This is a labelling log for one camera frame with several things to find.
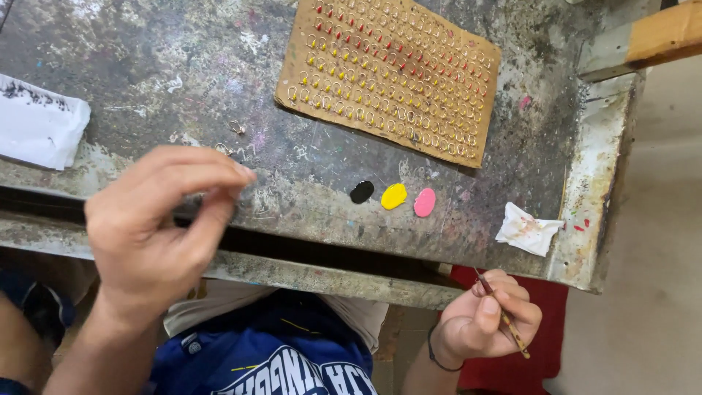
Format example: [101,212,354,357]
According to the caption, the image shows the person's right hand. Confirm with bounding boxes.
[432,268,544,369]

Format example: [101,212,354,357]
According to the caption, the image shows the person's left hand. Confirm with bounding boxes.
[84,145,258,326]

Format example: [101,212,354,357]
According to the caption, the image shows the thin spotted paintbrush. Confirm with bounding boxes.
[474,268,532,361]

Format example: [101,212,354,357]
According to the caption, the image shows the black wrist band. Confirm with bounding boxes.
[427,326,465,373]

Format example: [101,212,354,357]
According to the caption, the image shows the red cloth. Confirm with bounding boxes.
[449,266,569,395]

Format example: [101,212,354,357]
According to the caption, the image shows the crumpled white tissue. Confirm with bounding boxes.
[495,201,565,258]

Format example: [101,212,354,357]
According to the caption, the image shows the pink paint blob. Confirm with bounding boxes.
[413,188,437,218]

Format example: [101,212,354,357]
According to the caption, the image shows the person's left leg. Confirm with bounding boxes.
[0,268,78,395]

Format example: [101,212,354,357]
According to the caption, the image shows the white stained paper sheet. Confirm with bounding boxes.
[0,73,92,171]

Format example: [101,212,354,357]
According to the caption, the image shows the yellow paint blob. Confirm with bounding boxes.
[381,183,408,211]

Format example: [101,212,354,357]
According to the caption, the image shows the blue printed shirt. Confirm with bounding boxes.
[147,290,380,395]

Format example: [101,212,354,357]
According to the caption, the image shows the black paint blob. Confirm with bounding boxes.
[350,180,375,205]

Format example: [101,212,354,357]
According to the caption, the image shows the brown cardboard sheet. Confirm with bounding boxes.
[273,0,503,170]

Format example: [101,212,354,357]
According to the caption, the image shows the wooden beam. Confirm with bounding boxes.
[577,0,702,83]

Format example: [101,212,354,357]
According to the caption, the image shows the rows of painted wire hooks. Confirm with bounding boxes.
[286,0,493,160]

